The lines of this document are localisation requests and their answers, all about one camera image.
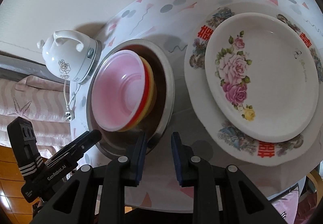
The white ceramic electric kettle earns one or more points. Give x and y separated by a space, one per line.
65 57

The yellow plastic bowl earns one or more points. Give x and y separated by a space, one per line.
152 85

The red plastic bowl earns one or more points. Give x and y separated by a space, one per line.
118 92

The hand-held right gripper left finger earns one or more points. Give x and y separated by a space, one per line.
140 155

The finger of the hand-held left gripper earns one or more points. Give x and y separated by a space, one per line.
88 142
72 145

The pink cloth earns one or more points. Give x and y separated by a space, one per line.
287 206

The white rose print plate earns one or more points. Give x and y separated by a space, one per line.
277 82

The pink striped blanket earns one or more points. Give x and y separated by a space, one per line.
30 97

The white dragon pattern plate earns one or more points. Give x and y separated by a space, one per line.
196 80

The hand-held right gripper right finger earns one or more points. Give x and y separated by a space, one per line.
176 161

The tan tape roll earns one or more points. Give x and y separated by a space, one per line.
311 176

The stainless steel bowl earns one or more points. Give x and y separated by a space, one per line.
164 75

